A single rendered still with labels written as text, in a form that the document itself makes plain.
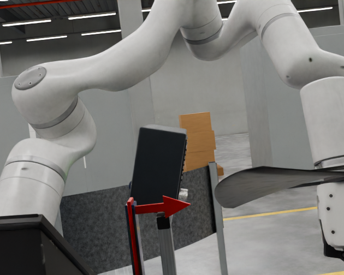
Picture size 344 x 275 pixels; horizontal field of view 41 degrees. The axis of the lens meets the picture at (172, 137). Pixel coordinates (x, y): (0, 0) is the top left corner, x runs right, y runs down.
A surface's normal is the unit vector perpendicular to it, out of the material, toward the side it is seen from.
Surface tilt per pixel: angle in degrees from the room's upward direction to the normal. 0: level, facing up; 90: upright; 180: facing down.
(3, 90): 90
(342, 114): 73
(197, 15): 134
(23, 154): 45
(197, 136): 90
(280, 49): 67
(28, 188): 55
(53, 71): 40
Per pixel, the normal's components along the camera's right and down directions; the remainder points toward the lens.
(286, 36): -0.48, -0.54
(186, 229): 0.67, -0.04
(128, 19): 0.05, 0.05
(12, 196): -0.07, -0.64
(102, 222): 0.44, 0.00
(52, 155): 0.64, -0.49
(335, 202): -0.15, -0.26
